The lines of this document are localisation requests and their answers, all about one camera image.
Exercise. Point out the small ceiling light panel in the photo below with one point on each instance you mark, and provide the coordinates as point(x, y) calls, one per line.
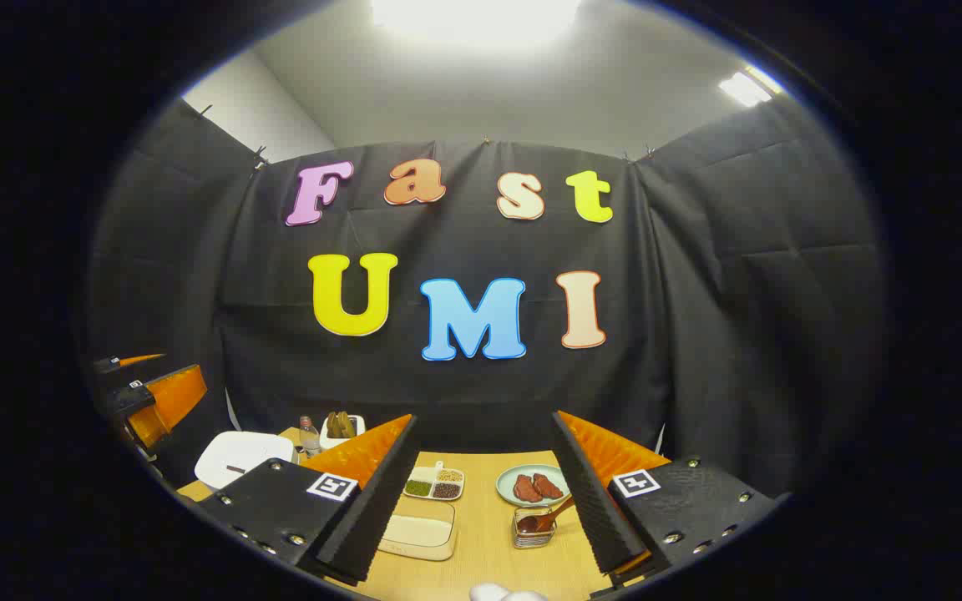
point(746, 88)

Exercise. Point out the white rice cooker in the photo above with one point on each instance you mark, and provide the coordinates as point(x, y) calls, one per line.
point(239, 455)

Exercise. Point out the brown wooden spoon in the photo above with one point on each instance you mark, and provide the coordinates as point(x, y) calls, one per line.
point(552, 511)

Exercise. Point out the red meat piece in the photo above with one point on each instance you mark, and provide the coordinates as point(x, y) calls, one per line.
point(526, 489)
point(548, 486)

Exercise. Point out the brown toast slice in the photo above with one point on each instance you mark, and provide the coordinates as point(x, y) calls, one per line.
point(347, 424)
point(333, 426)

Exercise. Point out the clear plastic water bottle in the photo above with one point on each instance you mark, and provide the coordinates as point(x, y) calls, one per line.
point(309, 438)

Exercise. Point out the large ceiling light panel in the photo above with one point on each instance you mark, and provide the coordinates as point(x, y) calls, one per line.
point(477, 17)

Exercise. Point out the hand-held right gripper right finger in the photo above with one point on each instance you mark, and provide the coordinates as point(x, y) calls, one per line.
point(589, 501)

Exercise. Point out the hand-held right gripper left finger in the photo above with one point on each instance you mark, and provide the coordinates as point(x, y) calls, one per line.
point(372, 501)

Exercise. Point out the clear box of white rice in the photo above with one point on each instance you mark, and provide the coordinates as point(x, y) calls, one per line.
point(418, 534)

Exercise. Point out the white divided bean dish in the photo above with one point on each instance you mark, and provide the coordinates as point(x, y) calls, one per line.
point(433, 484)

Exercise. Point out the pale green plate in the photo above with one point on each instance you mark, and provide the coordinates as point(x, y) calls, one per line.
point(504, 488)

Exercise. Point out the white toaster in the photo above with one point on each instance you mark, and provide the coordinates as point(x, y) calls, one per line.
point(356, 426)

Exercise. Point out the black backdrop cloth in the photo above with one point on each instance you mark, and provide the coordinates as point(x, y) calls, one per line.
point(698, 292)

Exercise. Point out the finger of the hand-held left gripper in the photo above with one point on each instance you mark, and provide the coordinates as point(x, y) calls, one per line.
point(168, 401)
point(113, 363)

